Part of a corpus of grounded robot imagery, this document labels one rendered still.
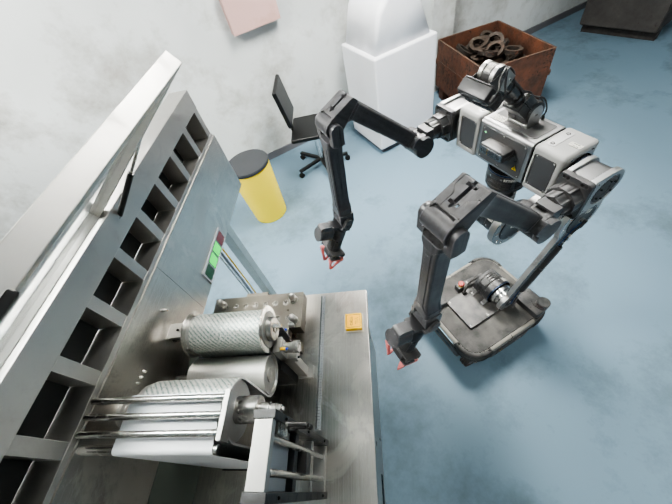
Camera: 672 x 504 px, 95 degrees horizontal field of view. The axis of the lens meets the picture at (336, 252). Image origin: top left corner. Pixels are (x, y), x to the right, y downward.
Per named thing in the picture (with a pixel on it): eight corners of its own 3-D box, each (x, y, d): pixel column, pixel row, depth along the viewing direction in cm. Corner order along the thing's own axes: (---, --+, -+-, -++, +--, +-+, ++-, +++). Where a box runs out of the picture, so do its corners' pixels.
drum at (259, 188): (279, 193, 338) (257, 143, 289) (295, 212, 314) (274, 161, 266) (247, 211, 330) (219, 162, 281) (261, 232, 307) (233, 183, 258)
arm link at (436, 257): (476, 226, 58) (437, 195, 64) (451, 240, 57) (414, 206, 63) (445, 328, 91) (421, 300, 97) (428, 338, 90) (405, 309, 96)
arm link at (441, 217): (494, 187, 52) (452, 159, 58) (444, 249, 58) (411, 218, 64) (565, 222, 81) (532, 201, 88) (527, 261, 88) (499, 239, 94)
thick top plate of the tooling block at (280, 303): (304, 333, 127) (300, 327, 122) (214, 339, 133) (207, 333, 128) (307, 298, 137) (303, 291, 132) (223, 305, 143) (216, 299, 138)
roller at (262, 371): (275, 399, 99) (261, 389, 90) (202, 401, 103) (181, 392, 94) (280, 361, 106) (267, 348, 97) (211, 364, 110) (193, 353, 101)
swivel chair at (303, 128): (331, 142, 378) (311, 56, 303) (359, 164, 341) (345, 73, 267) (287, 165, 365) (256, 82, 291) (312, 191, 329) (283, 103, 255)
